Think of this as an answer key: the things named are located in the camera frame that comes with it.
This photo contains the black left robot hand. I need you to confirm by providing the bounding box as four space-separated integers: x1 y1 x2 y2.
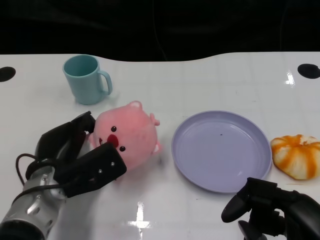
34 111 128 199

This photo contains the teal ceramic mug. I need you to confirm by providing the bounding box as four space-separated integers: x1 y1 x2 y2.
62 54 113 105

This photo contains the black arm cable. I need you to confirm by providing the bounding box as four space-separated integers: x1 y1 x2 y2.
15 152 73 192

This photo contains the black round table grommet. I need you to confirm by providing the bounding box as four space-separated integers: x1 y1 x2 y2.
297 63 320 79
0 66 17 83

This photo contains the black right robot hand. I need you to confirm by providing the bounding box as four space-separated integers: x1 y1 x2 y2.
221 176 320 240

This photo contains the pink plush pig doll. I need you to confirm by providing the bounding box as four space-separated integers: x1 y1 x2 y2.
87 100 162 172

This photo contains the orange white bun toy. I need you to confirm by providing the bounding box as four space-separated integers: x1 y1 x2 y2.
270 134 320 180

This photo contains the lavender plastic plate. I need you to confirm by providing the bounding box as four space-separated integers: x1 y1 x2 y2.
171 110 273 194

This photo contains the black backdrop cloth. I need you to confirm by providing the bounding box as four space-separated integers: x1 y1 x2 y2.
0 0 320 63

